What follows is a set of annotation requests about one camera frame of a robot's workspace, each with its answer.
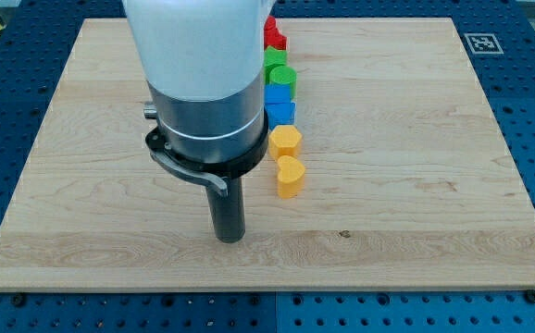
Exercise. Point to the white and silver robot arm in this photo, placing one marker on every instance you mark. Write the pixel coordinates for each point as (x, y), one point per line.
(203, 62)

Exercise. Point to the wooden board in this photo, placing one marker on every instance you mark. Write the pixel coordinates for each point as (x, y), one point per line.
(409, 184)

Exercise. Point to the yellow heart block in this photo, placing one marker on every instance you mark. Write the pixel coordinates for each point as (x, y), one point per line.
(290, 177)

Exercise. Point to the yellow hexagon block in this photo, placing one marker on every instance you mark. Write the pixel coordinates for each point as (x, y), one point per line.
(284, 140)

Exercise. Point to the blue triangle block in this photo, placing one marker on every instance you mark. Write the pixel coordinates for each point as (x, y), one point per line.
(280, 114)

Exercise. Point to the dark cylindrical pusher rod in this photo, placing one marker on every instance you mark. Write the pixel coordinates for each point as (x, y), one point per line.
(227, 212)

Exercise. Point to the blue square block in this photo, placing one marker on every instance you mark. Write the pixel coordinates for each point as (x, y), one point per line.
(277, 94)

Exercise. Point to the green cylinder block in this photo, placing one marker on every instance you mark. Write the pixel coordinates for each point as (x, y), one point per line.
(284, 75)

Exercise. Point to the green star block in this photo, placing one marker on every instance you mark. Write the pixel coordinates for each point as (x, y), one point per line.
(273, 58)

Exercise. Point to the red heart block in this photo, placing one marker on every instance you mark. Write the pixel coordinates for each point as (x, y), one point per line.
(275, 39)

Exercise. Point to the red round block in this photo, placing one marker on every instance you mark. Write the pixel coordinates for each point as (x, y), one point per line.
(270, 24)

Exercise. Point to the black and white fiducial marker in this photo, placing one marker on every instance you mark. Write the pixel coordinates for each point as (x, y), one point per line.
(483, 44)

